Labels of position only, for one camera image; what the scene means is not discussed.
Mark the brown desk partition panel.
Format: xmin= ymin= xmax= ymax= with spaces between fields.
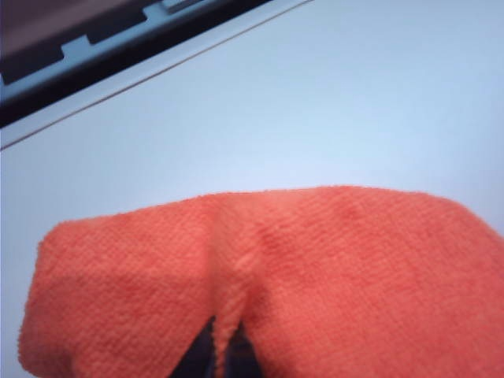
xmin=0 ymin=0 xmax=272 ymax=128

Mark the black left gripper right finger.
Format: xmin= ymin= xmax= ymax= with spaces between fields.
xmin=226 ymin=321 xmax=264 ymax=378

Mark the orange cloth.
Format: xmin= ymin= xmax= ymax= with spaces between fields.
xmin=17 ymin=183 xmax=504 ymax=378

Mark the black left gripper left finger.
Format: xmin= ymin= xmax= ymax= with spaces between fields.
xmin=172 ymin=317 xmax=218 ymax=378

